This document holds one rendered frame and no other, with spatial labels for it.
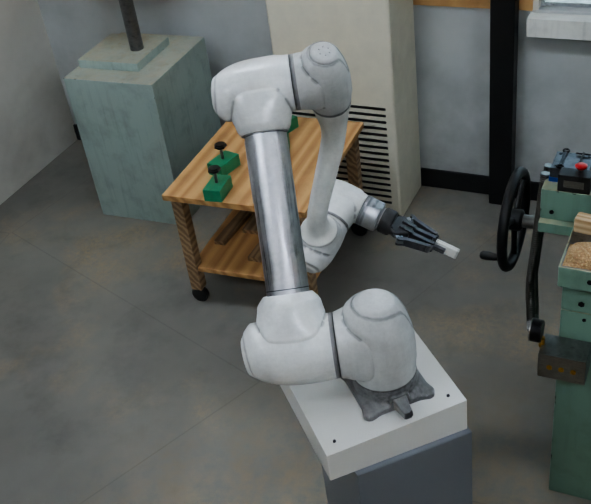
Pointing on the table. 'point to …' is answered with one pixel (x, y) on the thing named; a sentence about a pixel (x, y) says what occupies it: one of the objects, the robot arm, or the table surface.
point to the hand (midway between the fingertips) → (446, 249)
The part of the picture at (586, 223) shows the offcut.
